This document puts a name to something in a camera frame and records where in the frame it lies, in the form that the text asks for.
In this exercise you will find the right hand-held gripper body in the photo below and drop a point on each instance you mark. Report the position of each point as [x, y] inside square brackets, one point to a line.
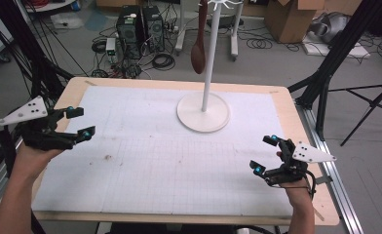
[304, 154]

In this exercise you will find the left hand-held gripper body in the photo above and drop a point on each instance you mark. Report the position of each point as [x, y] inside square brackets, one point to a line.
[25, 112]

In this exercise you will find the white hook stand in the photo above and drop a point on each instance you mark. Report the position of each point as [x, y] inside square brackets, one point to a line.
[202, 112]

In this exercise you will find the brown wooden spoon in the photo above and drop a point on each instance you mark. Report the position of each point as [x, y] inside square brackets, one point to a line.
[198, 55]

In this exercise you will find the person's right hand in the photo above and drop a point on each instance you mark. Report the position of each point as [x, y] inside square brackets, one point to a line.
[297, 191]

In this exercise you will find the person's left hand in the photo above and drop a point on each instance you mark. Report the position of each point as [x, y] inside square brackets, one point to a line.
[33, 159]

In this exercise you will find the light wooden table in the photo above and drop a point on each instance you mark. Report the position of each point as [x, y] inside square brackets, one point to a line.
[301, 130]

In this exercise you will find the small silver box device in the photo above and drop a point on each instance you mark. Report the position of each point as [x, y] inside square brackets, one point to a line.
[110, 46]

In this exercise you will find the black tripod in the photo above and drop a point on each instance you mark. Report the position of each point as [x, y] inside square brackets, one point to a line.
[371, 104]

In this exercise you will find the white grid mat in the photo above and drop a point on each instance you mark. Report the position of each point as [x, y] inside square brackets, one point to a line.
[166, 156]

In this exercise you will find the black computer tower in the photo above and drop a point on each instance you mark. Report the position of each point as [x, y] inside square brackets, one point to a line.
[154, 31]
[129, 32]

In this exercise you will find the person's dark clothing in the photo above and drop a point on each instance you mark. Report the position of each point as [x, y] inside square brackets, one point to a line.
[172, 229]

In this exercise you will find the white metal stand legs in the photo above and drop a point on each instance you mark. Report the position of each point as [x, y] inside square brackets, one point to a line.
[234, 39]

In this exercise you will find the white flat board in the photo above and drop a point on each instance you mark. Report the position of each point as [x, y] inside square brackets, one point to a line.
[338, 51]

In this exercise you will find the white round table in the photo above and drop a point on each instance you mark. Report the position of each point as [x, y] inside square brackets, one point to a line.
[49, 5]

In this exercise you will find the brown cardboard box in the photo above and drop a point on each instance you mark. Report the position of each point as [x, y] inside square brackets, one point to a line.
[286, 19]

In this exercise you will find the grey plastic device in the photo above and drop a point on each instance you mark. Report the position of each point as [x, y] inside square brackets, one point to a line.
[330, 26]

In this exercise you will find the grey metal bracket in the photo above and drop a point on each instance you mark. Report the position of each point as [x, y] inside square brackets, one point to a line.
[325, 179]

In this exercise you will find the aluminium rail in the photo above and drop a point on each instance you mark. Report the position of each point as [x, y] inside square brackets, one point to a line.
[335, 195]

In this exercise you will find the black frame post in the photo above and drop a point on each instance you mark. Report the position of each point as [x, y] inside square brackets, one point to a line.
[338, 48]
[20, 48]

